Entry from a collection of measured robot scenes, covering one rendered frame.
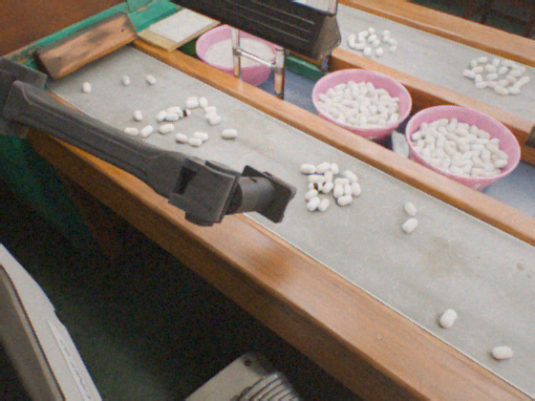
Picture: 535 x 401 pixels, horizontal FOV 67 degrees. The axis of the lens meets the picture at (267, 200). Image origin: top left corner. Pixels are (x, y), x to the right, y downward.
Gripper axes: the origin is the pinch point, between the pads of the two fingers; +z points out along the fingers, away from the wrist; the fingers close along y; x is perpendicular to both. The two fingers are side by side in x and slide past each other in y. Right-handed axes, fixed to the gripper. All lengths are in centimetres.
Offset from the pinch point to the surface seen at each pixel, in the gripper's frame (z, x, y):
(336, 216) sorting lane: 14.8, 2.5, -7.1
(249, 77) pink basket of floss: 39, -16, 43
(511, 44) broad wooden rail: 83, -58, -15
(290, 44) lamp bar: -2.0, -24.9, 10.1
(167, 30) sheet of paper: 33, -19, 75
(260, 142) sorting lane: 20.7, -2.9, 20.7
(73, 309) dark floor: 28, 87, 71
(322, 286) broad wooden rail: 0.0, 11.9, -14.6
